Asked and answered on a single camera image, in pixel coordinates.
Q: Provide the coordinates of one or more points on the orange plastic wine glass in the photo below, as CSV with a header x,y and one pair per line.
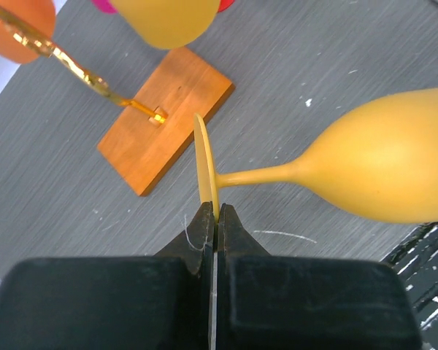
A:
x,y
26,28

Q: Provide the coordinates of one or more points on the magenta plastic wine glass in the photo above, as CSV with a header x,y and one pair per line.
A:
x,y
106,7

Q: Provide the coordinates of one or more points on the gold wire wine glass rack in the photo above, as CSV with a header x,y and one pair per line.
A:
x,y
156,125

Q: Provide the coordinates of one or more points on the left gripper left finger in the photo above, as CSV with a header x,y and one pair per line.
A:
x,y
136,302

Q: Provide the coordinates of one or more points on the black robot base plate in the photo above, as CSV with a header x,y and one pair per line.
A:
x,y
415,260

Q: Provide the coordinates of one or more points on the yellow wine glass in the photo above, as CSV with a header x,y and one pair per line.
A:
x,y
378,161
168,24

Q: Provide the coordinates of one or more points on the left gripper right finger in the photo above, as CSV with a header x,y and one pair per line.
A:
x,y
276,302

